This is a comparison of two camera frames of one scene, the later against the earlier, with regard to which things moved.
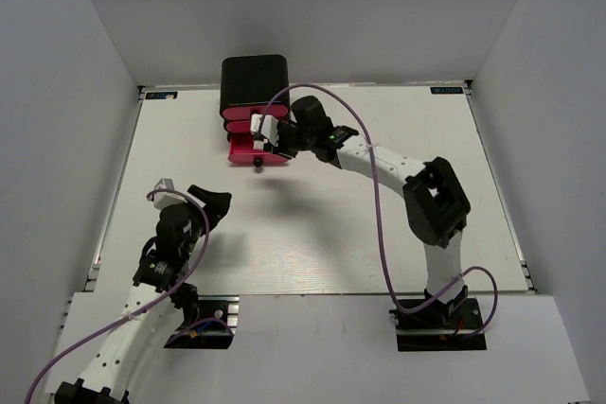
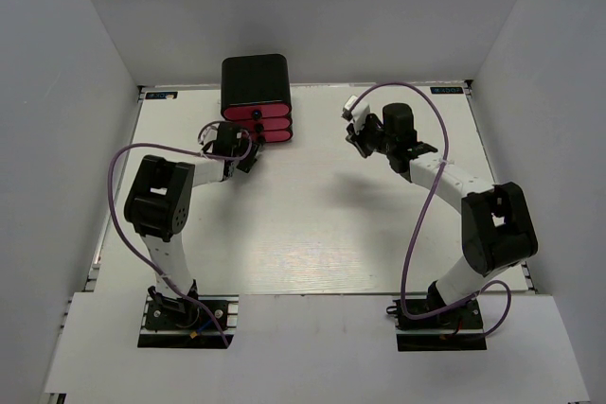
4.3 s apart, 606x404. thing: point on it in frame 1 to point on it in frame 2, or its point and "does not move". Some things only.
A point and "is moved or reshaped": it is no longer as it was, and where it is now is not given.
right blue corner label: (446, 90) does not move
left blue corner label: (171, 95) does not move
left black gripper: (217, 203) to (246, 164)
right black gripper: (281, 149) to (359, 139)
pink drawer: (246, 113) does not move
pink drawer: (241, 150) is moved or reshaped
